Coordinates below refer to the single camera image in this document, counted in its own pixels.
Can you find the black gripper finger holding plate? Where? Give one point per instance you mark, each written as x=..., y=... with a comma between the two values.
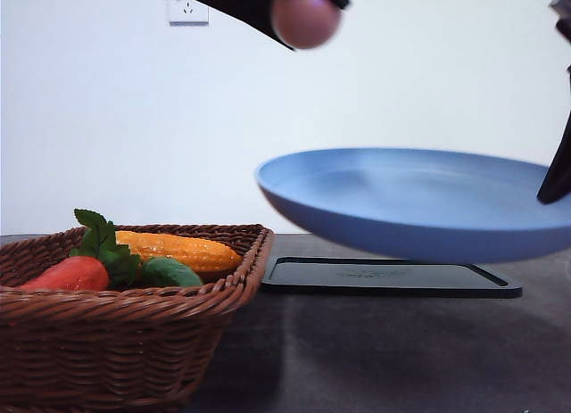
x=557, y=184

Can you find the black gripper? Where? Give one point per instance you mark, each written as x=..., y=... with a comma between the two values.
x=563, y=10

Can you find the brown egg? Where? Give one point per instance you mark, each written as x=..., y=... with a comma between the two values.
x=307, y=24

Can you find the blue plate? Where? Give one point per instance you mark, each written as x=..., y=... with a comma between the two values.
x=420, y=206

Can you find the brown wicker basket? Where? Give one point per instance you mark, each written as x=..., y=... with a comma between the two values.
x=115, y=350

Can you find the black tray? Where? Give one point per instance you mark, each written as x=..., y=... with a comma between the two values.
x=385, y=277

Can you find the yellow corn cob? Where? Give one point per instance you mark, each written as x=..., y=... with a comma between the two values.
x=200, y=254

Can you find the green vegetable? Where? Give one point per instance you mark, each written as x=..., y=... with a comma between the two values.
x=169, y=271

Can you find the orange carrot with green leaves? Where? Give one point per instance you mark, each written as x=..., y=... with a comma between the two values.
x=97, y=264

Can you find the white wall socket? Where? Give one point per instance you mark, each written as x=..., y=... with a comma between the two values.
x=188, y=13

